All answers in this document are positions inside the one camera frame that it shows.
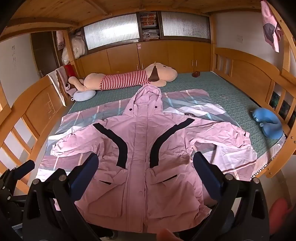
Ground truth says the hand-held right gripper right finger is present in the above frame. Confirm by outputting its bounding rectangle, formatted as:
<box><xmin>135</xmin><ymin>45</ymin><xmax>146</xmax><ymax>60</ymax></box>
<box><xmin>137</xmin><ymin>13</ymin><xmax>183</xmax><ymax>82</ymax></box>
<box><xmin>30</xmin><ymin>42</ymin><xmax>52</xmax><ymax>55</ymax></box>
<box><xmin>193</xmin><ymin>152</ymin><xmax>270</xmax><ymax>241</ymax></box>

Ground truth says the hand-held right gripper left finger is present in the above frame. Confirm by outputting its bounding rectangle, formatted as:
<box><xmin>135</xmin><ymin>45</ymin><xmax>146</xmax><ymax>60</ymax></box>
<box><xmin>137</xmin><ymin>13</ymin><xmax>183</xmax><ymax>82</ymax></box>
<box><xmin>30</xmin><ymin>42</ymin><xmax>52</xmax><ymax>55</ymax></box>
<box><xmin>22</xmin><ymin>152</ymin><xmax>102</xmax><ymax>241</ymax></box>

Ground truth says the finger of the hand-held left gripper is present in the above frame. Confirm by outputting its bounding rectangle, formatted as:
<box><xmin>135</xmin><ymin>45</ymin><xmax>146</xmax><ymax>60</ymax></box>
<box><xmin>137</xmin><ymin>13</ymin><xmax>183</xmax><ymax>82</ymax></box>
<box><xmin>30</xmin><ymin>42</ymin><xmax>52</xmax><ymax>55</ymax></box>
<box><xmin>0</xmin><ymin>160</ymin><xmax>36</xmax><ymax>200</ymax></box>

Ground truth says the pink hooded jacket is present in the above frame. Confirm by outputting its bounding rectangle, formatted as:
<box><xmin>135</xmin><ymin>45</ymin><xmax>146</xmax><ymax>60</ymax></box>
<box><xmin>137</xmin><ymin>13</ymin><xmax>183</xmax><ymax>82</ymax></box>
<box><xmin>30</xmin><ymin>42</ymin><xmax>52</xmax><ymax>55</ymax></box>
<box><xmin>51</xmin><ymin>85</ymin><xmax>251</xmax><ymax>233</ymax></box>

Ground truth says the wooden bed end with carving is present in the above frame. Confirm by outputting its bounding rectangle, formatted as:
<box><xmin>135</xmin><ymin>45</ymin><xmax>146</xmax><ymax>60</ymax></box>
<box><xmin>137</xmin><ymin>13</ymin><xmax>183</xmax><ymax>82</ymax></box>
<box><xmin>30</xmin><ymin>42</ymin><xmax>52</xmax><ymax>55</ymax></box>
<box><xmin>0</xmin><ymin>70</ymin><xmax>78</xmax><ymax>193</ymax></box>

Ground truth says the pink grey patterned blanket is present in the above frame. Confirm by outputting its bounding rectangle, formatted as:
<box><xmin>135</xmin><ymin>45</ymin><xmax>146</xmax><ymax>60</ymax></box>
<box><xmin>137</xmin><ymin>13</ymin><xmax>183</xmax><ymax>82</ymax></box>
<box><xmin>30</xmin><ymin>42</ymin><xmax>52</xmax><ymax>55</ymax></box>
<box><xmin>38</xmin><ymin>89</ymin><xmax>258</xmax><ymax>183</ymax></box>

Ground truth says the lavender neck pillow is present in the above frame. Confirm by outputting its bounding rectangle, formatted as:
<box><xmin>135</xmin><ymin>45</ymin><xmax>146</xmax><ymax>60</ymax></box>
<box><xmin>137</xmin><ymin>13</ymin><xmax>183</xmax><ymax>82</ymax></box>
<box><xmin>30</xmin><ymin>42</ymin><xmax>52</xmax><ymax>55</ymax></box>
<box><xmin>72</xmin><ymin>89</ymin><xmax>96</xmax><ymax>102</ymax></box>

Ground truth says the blue neck pillow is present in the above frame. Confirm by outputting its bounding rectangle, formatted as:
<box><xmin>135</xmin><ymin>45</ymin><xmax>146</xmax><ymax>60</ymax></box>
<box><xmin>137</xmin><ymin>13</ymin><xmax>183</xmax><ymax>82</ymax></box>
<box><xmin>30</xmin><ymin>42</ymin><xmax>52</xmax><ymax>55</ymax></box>
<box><xmin>251</xmin><ymin>107</ymin><xmax>284</xmax><ymax>139</ymax></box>

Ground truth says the pink red soft object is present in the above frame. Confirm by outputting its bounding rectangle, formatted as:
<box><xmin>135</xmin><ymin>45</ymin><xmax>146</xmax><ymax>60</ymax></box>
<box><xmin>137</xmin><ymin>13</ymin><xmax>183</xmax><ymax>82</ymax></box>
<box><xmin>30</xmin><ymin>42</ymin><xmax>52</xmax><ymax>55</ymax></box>
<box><xmin>268</xmin><ymin>198</ymin><xmax>294</xmax><ymax>235</ymax></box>

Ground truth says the white towel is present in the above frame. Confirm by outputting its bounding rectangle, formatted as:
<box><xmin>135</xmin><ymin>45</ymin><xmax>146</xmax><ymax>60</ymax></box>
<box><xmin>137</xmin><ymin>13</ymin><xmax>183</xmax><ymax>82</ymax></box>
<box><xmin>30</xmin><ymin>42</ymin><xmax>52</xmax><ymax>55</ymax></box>
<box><xmin>46</xmin><ymin>71</ymin><xmax>66</xmax><ymax>107</ymax></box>

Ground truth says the plush dog in striped shirt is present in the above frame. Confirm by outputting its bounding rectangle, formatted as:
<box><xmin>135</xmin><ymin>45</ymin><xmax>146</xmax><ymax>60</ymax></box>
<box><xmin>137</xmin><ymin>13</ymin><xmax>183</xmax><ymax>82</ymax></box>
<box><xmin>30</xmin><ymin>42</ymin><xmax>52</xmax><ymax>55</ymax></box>
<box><xmin>68</xmin><ymin>62</ymin><xmax>178</xmax><ymax>91</ymax></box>

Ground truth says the pink towel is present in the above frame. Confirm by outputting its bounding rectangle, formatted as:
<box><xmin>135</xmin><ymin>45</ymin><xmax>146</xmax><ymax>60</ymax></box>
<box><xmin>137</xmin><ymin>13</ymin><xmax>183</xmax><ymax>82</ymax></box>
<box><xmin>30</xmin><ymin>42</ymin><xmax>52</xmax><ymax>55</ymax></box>
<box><xmin>57</xmin><ymin>67</ymin><xmax>70</xmax><ymax>93</ymax></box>

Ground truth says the red cloth item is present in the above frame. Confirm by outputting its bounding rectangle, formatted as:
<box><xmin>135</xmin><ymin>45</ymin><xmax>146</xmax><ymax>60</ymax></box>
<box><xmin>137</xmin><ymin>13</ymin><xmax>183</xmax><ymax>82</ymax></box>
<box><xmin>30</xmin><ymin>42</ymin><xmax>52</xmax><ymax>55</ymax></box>
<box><xmin>64</xmin><ymin>65</ymin><xmax>77</xmax><ymax>77</ymax></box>

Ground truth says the wooden bed end with slats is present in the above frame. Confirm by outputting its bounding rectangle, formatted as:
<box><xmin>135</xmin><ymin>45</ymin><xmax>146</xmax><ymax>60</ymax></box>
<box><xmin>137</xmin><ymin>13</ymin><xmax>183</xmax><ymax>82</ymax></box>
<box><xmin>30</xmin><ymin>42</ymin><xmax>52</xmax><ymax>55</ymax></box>
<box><xmin>211</xmin><ymin>45</ymin><xmax>296</xmax><ymax>179</ymax></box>

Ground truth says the dark wooden wardrobe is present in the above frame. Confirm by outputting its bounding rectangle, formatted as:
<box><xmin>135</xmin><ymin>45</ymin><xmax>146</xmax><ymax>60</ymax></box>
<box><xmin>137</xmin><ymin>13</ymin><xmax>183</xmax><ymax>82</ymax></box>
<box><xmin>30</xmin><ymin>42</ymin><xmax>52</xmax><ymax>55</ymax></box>
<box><xmin>31</xmin><ymin>31</ymin><xmax>61</xmax><ymax>78</ymax></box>

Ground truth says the white bagged bedding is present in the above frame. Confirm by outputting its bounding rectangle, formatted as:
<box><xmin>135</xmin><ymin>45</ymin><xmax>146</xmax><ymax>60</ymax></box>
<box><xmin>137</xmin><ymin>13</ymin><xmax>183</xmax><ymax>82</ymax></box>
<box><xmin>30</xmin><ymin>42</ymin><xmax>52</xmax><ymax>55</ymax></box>
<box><xmin>61</xmin><ymin>31</ymin><xmax>87</xmax><ymax>64</ymax></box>

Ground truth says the small pink hanging cloth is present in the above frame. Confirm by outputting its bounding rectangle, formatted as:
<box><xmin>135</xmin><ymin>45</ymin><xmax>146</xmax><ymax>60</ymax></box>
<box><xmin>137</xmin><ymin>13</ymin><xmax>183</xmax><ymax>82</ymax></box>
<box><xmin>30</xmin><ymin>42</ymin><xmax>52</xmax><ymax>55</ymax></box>
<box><xmin>56</xmin><ymin>31</ymin><xmax>65</xmax><ymax>50</ymax></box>

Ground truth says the ribbed glass window pane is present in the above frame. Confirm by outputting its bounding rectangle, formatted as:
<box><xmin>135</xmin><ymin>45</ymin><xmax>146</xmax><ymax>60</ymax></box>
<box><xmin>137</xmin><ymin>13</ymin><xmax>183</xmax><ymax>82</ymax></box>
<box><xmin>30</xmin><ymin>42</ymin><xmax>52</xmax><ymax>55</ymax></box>
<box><xmin>160</xmin><ymin>11</ymin><xmax>211</xmax><ymax>40</ymax></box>
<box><xmin>83</xmin><ymin>13</ymin><xmax>140</xmax><ymax>50</ymax></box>

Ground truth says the pink hanging garment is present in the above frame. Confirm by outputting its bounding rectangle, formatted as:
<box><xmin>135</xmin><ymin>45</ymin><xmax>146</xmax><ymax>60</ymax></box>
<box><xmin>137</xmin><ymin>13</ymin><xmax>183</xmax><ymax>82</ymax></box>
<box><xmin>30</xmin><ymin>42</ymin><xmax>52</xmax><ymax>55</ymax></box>
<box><xmin>261</xmin><ymin>0</ymin><xmax>284</xmax><ymax>52</ymax></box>

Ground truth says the wooden upper bunk frame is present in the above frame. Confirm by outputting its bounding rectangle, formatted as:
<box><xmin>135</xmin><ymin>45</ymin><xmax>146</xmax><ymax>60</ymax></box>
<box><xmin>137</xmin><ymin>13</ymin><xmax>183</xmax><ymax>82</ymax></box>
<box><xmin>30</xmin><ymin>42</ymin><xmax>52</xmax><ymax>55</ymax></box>
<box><xmin>0</xmin><ymin>0</ymin><xmax>296</xmax><ymax>43</ymax></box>

